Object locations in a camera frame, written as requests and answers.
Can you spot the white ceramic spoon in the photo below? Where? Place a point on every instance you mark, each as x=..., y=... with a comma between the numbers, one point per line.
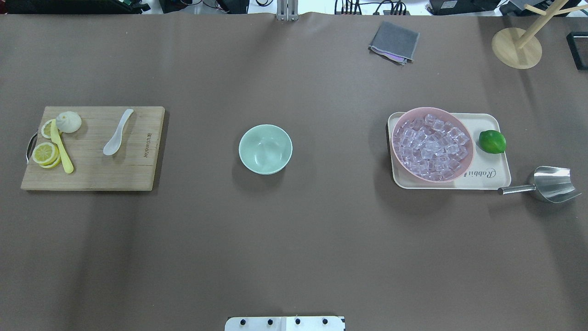
x=115, y=141

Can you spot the mint green bowl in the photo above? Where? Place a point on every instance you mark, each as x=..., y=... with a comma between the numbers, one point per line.
x=265, y=149

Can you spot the pink bowl of ice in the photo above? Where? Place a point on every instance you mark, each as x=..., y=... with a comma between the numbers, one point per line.
x=432, y=145

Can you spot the metal ice scoop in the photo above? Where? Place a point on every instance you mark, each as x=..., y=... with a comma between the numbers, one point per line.
x=547, y=184

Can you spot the grey folded cloth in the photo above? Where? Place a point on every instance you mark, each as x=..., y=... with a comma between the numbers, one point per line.
x=395, y=43

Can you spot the wooden cutting board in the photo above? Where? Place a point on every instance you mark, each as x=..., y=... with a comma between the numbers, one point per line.
x=131, y=168

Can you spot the cream plastic tray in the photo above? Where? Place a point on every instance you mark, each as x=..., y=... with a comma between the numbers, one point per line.
x=487, y=171

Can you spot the green lime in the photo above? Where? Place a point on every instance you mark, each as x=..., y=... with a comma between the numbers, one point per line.
x=492, y=142

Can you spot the yellow plastic knife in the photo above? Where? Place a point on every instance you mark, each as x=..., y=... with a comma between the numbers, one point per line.
x=56, y=139

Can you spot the lemon slice stack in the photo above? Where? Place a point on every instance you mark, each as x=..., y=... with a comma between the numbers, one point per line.
x=46, y=155

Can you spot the single lemon slice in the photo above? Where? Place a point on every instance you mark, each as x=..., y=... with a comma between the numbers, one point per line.
x=46, y=129

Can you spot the wooden cup tree stand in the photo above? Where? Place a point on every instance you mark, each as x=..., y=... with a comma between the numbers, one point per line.
x=519, y=48

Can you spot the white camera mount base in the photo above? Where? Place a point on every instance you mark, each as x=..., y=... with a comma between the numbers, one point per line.
x=286, y=323

